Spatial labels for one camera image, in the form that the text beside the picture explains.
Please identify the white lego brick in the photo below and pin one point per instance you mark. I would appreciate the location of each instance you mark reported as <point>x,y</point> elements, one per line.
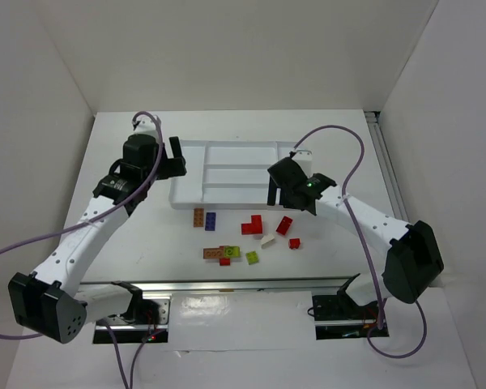
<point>267,240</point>

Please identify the aluminium rail right side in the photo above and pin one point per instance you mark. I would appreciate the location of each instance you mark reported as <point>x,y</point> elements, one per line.
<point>388,173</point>

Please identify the red L-shaped lego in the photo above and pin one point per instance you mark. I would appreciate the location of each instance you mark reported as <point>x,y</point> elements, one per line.
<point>254,227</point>

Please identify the brown lego plate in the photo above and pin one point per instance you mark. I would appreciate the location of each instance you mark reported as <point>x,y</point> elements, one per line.
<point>213,253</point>

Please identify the red curved lego brick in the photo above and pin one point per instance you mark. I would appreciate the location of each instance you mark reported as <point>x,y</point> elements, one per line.
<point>284,225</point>

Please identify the lime green lego brick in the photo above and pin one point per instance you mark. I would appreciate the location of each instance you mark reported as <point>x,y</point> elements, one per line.
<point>252,257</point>

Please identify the white compartment tray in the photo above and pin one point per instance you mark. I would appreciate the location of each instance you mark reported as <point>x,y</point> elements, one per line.
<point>226,174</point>

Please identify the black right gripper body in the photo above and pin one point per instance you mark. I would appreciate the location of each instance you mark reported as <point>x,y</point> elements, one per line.
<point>279,178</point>

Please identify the green lego with eye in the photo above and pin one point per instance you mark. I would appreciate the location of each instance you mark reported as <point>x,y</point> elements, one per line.
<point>231,252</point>

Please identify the orange lego brick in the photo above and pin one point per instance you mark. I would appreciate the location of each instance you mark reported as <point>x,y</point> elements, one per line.
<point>198,217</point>

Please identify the aluminium rail front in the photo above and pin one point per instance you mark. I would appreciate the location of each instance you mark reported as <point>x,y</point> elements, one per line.
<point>242,285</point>

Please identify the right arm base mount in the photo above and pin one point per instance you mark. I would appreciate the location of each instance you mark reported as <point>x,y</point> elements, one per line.
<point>334,320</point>

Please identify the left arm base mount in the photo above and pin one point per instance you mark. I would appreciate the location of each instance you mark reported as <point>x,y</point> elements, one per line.
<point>152,324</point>

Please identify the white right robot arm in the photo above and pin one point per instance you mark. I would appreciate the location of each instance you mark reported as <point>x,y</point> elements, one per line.
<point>412,257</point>

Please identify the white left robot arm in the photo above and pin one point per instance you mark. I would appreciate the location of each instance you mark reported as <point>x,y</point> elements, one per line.
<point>47,300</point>

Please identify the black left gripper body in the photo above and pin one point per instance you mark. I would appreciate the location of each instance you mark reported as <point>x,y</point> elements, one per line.
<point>172,164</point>

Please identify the small red lego brick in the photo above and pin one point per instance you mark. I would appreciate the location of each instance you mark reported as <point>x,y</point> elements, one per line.
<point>294,243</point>

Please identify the purple lego brick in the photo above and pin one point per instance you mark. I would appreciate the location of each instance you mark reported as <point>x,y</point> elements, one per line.
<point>210,221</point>

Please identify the aluminium rail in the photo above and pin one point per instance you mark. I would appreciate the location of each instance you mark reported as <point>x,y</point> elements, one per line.
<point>388,173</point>
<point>242,285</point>

